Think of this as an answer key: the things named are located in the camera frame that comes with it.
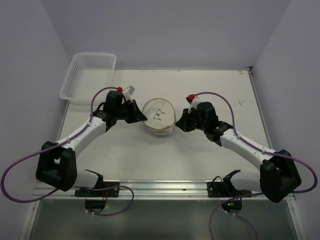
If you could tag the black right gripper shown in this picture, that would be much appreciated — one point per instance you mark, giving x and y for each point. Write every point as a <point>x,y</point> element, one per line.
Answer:
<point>189,120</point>

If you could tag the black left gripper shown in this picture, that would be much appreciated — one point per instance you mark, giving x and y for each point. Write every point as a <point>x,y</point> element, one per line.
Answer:
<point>132,111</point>

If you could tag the white mesh laundry bag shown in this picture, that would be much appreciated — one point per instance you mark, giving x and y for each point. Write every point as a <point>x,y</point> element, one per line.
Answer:
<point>161,117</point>

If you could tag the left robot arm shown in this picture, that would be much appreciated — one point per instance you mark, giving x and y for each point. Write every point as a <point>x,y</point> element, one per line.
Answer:
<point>57,164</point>

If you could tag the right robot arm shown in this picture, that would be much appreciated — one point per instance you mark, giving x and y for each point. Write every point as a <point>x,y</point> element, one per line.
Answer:
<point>277,174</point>

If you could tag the white plastic basket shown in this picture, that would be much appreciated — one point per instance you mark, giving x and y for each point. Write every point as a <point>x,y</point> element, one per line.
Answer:
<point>87,73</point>

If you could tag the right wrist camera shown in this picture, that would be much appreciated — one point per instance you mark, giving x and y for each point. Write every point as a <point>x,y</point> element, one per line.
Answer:
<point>193,102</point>

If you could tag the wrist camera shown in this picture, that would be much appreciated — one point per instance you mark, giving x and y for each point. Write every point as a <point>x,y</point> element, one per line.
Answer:
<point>128,92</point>
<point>193,102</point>

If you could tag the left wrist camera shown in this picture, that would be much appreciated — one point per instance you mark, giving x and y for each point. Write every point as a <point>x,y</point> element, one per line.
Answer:
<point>128,92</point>

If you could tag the aluminium front rail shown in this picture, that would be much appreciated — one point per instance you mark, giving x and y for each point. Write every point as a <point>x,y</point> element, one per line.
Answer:
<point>142,189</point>

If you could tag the aluminium rail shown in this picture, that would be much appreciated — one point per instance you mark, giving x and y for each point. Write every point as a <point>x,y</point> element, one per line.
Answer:
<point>142,189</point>
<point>251,77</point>

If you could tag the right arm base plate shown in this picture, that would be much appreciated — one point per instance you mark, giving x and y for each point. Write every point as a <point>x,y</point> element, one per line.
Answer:
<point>218,189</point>

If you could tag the aluminium right side rail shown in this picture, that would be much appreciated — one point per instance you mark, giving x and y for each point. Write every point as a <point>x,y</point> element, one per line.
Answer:
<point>251,77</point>

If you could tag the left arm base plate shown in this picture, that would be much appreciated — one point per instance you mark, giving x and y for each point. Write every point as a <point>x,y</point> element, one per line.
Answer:
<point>105,189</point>

